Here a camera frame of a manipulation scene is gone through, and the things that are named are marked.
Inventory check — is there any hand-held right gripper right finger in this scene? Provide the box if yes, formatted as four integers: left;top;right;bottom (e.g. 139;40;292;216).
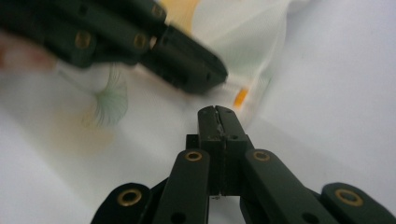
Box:
215;105;255;198

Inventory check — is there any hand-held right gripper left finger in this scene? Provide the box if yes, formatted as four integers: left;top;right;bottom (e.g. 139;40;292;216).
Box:
186;105;226;198

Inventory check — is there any white floral cloth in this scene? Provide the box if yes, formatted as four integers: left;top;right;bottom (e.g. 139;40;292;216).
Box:
0;0;312;224

